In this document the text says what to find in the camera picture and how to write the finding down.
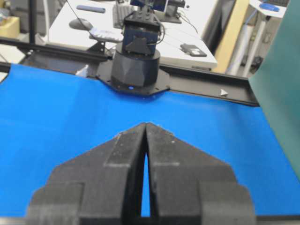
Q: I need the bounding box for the black aluminium frame rail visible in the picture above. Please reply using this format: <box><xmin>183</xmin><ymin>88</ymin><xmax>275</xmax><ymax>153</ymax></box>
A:
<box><xmin>0</xmin><ymin>37</ymin><xmax>259</xmax><ymax>106</ymax></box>

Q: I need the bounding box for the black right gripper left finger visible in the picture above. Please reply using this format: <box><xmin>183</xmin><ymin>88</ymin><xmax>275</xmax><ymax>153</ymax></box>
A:
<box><xmin>27</xmin><ymin>123</ymin><xmax>146</xmax><ymax>225</ymax></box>

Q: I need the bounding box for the white office desk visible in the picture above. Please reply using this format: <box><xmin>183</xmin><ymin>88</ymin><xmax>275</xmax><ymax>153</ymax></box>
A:
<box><xmin>48</xmin><ymin>0</ymin><xmax>217</xmax><ymax>68</ymax></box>

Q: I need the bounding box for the green backdrop sheet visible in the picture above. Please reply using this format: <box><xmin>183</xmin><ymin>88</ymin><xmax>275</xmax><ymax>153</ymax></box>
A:
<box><xmin>249</xmin><ymin>0</ymin><xmax>300</xmax><ymax>172</ymax></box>

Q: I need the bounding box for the blue table mat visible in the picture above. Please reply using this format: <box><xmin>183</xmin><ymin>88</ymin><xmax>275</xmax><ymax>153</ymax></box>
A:
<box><xmin>0</xmin><ymin>65</ymin><xmax>300</xmax><ymax>217</ymax></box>

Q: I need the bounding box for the black keyboard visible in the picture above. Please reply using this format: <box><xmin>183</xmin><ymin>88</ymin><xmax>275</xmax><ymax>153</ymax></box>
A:
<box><xmin>112</xmin><ymin>4</ymin><xmax>135</xmax><ymax>29</ymax></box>

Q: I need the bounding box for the black hard drive box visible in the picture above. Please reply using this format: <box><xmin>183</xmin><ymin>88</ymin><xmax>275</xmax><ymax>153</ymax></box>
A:
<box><xmin>180</xmin><ymin>44</ymin><xmax>207</xmax><ymax>57</ymax></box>

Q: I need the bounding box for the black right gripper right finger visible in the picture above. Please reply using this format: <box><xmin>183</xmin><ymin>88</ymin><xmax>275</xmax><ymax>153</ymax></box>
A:
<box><xmin>146</xmin><ymin>123</ymin><xmax>256</xmax><ymax>225</ymax></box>

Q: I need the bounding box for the grey calculator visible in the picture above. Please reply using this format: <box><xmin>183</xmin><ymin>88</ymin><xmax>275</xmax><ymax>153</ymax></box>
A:
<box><xmin>89</xmin><ymin>28</ymin><xmax>123</xmax><ymax>43</ymax></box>

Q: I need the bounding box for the dark phone on desk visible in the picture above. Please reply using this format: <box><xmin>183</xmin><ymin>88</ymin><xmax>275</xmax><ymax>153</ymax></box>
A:
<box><xmin>76</xmin><ymin>5</ymin><xmax>106</xmax><ymax>13</ymax></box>

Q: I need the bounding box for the black computer mouse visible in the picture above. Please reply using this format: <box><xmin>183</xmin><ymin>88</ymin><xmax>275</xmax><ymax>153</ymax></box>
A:
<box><xmin>69</xmin><ymin>18</ymin><xmax>93</xmax><ymax>30</ymax></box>

